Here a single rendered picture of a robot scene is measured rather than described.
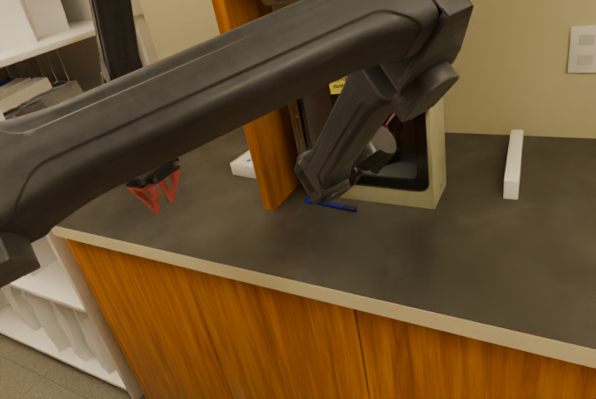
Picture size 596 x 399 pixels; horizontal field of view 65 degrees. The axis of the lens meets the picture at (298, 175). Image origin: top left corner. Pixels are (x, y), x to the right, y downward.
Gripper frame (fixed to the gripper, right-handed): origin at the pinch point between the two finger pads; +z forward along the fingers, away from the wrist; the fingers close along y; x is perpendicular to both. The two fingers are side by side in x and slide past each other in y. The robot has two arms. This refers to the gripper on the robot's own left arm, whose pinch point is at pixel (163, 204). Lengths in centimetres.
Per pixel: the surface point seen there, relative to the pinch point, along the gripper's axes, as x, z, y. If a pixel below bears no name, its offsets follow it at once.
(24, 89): 76, -16, 25
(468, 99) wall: -45, 7, 76
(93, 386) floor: 96, 109, 8
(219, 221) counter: 3.1, 15.7, 16.3
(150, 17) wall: 67, -25, 75
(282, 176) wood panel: -8.6, 9.5, 30.2
